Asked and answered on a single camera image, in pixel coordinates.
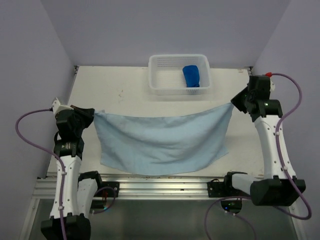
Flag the aluminium mounting rail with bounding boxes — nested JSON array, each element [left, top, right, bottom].
[[32, 174, 253, 201]]

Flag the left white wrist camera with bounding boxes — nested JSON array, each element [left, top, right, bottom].
[[51, 97, 73, 116]]

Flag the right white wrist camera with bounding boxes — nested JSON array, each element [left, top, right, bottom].
[[270, 79, 276, 92]]

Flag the white perforated plastic basket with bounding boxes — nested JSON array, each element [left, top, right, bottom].
[[148, 54, 212, 96]]

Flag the dark blue towel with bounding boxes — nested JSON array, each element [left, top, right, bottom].
[[182, 65, 200, 88]]

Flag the purple cable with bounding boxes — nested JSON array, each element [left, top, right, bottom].
[[204, 196, 258, 240], [271, 72, 313, 220], [15, 108, 68, 240], [89, 186, 118, 215]]

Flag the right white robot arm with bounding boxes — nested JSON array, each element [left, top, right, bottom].
[[207, 73, 306, 207]]

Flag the light blue towel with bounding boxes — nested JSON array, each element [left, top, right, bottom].
[[94, 103, 233, 176]]

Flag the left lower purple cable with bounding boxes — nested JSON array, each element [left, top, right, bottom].
[[89, 186, 118, 215]]

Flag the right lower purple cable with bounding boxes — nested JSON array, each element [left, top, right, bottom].
[[204, 196, 258, 240]]

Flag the red cable connector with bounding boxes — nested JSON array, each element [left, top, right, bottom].
[[265, 72, 273, 78]]

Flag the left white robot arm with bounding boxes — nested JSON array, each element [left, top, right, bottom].
[[41, 104, 120, 240]]

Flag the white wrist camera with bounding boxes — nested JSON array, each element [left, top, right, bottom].
[[270, 79, 276, 92], [51, 97, 73, 116]]

